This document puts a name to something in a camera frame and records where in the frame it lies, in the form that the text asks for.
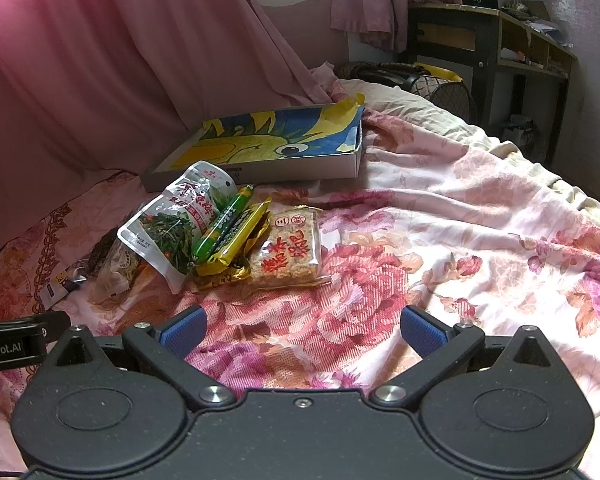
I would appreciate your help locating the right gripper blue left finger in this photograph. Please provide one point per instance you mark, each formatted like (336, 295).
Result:
(161, 350)

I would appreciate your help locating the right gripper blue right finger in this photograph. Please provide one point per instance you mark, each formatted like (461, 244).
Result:
(445, 352)

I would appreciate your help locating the clear orange snack bag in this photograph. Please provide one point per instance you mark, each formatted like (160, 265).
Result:
(115, 276)

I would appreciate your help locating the yellow green wafer bar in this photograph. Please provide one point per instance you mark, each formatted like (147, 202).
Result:
(233, 239)

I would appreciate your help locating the green sausage stick snack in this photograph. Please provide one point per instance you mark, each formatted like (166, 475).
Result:
(204, 247)

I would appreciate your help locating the gold foil snack pouch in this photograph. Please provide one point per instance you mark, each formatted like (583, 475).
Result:
(239, 269)

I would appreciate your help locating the white green vegetable snack pouch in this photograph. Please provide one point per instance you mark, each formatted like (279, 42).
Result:
(165, 231)

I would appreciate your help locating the rice cracker pack red print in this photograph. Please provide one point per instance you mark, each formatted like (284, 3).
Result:
(289, 254)

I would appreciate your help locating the pink floral bedsheet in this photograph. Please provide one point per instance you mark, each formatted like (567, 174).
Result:
(454, 230)

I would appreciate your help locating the shallow grey cardboard box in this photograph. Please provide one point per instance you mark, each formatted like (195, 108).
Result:
(320, 142)

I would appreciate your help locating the dark patterned handbag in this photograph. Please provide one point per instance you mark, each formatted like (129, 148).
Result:
(440, 86)

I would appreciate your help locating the cream pillow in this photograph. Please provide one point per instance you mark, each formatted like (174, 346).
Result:
(421, 112)

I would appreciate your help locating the pink curtain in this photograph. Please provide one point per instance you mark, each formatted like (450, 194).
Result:
(92, 87)

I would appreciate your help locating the dark wooden desk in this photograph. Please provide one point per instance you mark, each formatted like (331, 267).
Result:
(515, 70)

